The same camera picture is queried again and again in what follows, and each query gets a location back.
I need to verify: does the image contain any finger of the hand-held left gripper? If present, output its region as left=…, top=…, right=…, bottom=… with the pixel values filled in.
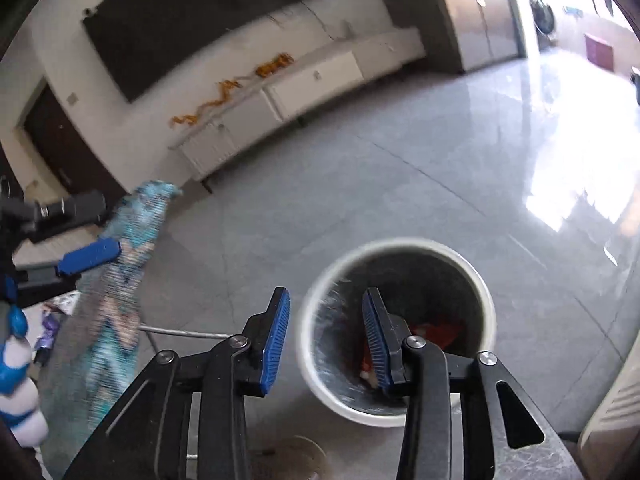
left=34, top=191, right=109, bottom=233
left=15, top=237, right=122, bottom=292

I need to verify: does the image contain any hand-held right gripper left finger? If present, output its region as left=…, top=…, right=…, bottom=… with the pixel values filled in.
left=62, top=287, right=291, bottom=480

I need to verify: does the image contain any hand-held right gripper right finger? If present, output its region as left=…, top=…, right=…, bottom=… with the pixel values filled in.
left=362, top=287, right=583, bottom=480

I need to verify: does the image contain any red white carton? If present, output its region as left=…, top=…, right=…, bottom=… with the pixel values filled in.
left=357, top=317, right=468, bottom=386

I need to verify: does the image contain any grey round trash bin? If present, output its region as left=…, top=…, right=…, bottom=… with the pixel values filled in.
left=295, top=237, right=498, bottom=428

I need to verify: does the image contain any zigzag knitted blanket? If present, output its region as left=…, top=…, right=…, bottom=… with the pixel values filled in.
left=39, top=180, right=184, bottom=478

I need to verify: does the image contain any dark brown door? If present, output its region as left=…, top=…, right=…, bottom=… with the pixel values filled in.
left=24, top=85, right=127, bottom=201

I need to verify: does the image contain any purple wrapper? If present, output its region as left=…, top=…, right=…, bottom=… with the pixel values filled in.
left=34, top=310, right=64, bottom=352

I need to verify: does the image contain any metal rod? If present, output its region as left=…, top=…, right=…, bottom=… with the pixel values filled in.
left=139, top=325, right=246, bottom=342

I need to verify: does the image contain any golden dragon figurine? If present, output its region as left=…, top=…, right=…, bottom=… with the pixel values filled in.
left=170, top=77, right=251, bottom=129

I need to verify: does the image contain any golden tiger figurine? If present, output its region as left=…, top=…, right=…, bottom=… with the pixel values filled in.
left=255, top=52, right=294, bottom=79

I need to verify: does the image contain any beige furniture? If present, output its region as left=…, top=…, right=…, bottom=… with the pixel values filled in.
left=577, top=340, right=640, bottom=480

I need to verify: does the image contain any white television console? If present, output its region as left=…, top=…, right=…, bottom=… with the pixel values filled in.
left=169, top=27, right=427, bottom=182

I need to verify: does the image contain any silver refrigerator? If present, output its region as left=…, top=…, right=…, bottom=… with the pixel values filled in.
left=370, top=0, right=527, bottom=74

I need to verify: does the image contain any washing machine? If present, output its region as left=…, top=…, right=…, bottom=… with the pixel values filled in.
left=522, top=0, right=557, bottom=44

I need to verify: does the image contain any black wall television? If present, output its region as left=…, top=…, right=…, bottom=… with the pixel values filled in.
left=82, top=0, right=336, bottom=104

